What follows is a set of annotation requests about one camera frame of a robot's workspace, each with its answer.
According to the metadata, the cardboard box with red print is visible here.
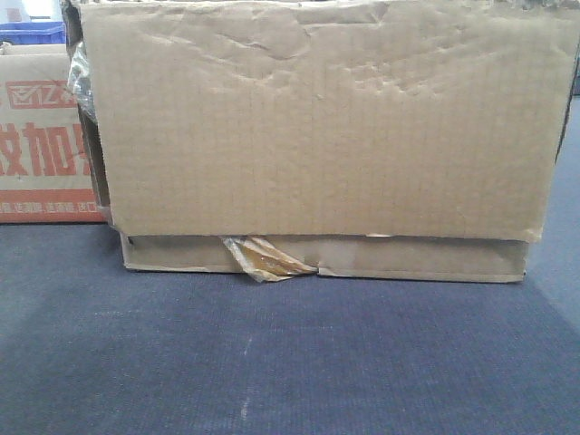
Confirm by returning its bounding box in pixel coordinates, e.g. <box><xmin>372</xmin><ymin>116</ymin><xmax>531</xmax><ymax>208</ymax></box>
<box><xmin>1</xmin><ymin>43</ymin><xmax>103</xmax><ymax>223</ymax></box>

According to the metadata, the blue plastic crate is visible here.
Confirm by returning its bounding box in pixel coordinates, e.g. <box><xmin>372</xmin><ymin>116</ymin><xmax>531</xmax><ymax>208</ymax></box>
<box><xmin>1</xmin><ymin>21</ymin><xmax>66</xmax><ymax>45</ymax></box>

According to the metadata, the plain brown cardboard box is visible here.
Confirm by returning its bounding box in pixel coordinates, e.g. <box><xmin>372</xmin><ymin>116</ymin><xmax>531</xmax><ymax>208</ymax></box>
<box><xmin>62</xmin><ymin>1</ymin><xmax>579</xmax><ymax>283</ymax></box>

